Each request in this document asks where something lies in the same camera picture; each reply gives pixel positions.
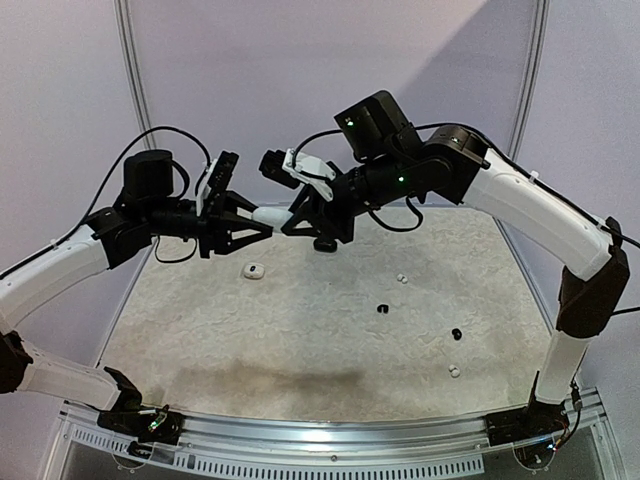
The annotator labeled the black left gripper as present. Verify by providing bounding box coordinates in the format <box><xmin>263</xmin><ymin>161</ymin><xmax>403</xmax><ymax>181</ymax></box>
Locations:
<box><xmin>144</xmin><ymin>189</ymin><xmax>275</xmax><ymax>258</ymax></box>

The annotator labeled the white oval earbud charging case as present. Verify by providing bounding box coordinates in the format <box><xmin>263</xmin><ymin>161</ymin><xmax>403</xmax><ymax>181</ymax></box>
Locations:
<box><xmin>251</xmin><ymin>207</ymin><xmax>292</xmax><ymax>229</ymax></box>

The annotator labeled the white stem earbud charging case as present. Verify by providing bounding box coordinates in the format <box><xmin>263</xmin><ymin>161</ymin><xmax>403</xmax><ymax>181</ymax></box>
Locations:
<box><xmin>242</xmin><ymin>263</ymin><xmax>265</xmax><ymax>280</ymax></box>

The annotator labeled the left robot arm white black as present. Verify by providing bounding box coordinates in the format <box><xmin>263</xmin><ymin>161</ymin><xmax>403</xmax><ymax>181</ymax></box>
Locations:
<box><xmin>1</xmin><ymin>149</ymin><xmax>273</xmax><ymax>445</ymax></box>

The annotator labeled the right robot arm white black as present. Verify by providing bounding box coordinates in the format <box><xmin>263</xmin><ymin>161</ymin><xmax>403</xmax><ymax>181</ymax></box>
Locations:
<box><xmin>279</xmin><ymin>90</ymin><xmax>630</xmax><ymax>446</ymax></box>

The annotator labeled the black earbud charging case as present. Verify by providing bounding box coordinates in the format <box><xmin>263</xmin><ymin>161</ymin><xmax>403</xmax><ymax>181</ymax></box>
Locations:
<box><xmin>313</xmin><ymin>238</ymin><xmax>338</xmax><ymax>253</ymax></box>

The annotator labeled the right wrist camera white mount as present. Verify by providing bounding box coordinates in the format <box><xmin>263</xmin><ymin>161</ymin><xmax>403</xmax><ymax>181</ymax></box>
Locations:
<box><xmin>259</xmin><ymin>149</ymin><xmax>338</xmax><ymax>202</ymax></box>

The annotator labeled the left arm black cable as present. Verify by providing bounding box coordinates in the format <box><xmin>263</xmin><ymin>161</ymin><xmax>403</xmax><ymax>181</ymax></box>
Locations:
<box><xmin>0</xmin><ymin>125</ymin><xmax>214</xmax><ymax>281</ymax></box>

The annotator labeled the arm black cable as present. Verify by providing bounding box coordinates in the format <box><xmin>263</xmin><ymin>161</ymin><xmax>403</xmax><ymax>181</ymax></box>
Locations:
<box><xmin>292</xmin><ymin>122</ymin><xmax>640</xmax><ymax>316</ymax></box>
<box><xmin>0</xmin><ymin>125</ymin><xmax>214</xmax><ymax>281</ymax></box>

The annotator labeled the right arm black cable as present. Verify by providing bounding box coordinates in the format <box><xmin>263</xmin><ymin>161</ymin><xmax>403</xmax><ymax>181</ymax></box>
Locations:
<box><xmin>292</xmin><ymin>122</ymin><xmax>640</xmax><ymax>316</ymax></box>

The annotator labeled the left aluminium wall post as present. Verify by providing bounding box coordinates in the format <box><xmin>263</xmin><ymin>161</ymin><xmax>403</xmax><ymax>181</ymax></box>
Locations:
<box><xmin>114</xmin><ymin>0</ymin><xmax>151</xmax><ymax>131</ymax></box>

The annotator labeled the aluminium wall post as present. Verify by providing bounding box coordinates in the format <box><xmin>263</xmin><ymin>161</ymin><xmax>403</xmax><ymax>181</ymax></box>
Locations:
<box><xmin>507</xmin><ymin>0</ymin><xmax>550</xmax><ymax>160</ymax></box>
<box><xmin>114</xmin><ymin>0</ymin><xmax>151</xmax><ymax>131</ymax></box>

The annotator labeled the aluminium front rail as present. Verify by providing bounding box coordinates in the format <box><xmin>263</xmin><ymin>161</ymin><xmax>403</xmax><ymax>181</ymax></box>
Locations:
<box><xmin>43</xmin><ymin>389</ymin><xmax>628</xmax><ymax>479</ymax></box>

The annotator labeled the right aluminium wall post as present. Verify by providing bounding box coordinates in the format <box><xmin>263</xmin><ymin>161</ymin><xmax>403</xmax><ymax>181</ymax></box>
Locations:
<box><xmin>507</xmin><ymin>0</ymin><xmax>550</xmax><ymax>160</ymax></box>

